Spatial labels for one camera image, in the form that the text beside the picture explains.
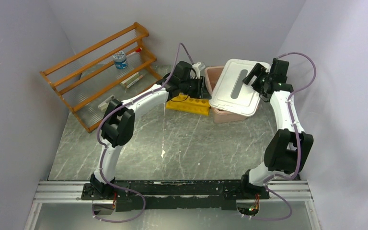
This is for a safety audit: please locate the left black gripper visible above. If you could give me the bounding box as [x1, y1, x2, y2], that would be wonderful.
[181, 77, 212, 101]

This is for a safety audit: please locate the metal tray lid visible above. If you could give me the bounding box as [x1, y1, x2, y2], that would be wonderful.
[209, 59, 260, 117]

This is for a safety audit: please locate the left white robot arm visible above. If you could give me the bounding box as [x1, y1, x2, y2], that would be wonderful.
[90, 61, 206, 199]

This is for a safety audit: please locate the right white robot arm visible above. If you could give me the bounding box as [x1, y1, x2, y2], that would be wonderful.
[239, 58, 313, 198]

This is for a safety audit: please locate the pink plastic bin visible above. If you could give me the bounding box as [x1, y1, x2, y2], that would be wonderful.
[205, 63, 261, 123]

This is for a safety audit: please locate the yellow test tube rack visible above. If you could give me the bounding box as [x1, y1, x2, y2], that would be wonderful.
[165, 93, 210, 116]

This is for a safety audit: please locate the red capped thermometer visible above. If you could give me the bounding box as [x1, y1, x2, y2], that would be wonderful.
[126, 47, 142, 58]

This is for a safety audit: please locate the blue lidded jar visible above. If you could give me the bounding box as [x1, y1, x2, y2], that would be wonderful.
[112, 51, 127, 69]

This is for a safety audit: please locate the beige stapler on shelf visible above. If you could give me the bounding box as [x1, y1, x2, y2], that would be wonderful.
[98, 95, 115, 112]

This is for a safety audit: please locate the orange wooden shelf rack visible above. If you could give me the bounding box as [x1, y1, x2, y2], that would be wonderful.
[40, 22, 161, 133]

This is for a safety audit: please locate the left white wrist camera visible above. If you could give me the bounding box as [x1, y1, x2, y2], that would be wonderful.
[192, 62, 206, 78]

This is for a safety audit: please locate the black base frame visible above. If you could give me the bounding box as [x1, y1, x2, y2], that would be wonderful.
[80, 179, 270, 212]

